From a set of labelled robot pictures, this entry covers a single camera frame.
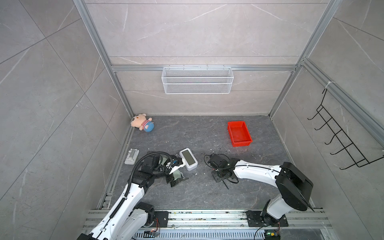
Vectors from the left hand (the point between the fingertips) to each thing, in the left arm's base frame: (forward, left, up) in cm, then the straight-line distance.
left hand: (182, 164), depth 76 cm
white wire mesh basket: (+55, -9, +14) cm, 58 cm away
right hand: (+1, -20, -15) cm, 25 cm away
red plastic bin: (+33, -42, -19) cm, 57 cm away
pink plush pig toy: (+39, +32, -9) cm, 51 cm away
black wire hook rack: (-8, -73, +18) cm, 75 cm away
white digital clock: (+8, -4, -12) cm, 15 cm away
